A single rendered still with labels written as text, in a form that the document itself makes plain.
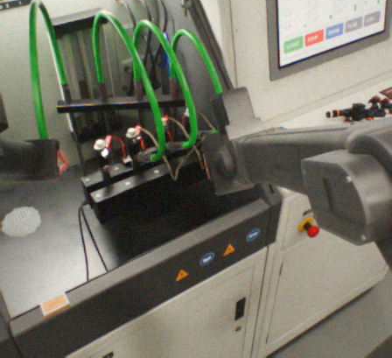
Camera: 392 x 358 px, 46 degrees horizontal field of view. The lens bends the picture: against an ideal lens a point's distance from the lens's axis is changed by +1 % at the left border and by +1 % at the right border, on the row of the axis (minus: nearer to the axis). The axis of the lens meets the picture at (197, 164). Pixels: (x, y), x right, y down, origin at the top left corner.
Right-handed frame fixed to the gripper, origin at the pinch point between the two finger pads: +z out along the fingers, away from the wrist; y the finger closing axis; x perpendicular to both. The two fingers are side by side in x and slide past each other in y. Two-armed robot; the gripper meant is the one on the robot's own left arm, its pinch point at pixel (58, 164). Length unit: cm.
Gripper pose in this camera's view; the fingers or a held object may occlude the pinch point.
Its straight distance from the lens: 88.4
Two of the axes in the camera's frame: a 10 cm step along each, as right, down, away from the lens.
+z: 2.5, 0.8, 9.7
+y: -9.7, 0.6, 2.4
